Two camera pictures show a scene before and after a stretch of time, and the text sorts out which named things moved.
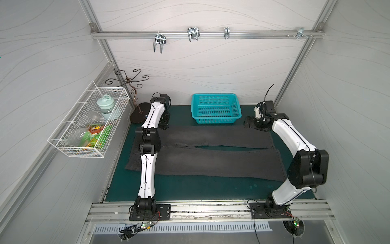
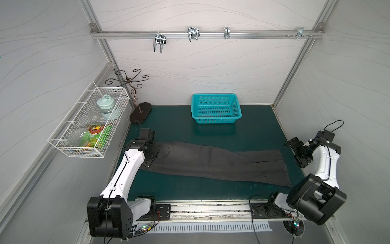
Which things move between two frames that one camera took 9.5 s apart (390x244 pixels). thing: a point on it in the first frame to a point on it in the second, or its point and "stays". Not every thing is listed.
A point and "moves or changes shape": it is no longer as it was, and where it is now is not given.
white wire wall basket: [89, 127] stays
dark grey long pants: [232, 152] moves or changes shape
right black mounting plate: [258, 210] stays
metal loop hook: [194, 31] stays
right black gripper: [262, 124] to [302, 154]
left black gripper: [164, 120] to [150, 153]
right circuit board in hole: [296, 226] stays
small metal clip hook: [227, 33] stays
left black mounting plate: [163, 212] stays
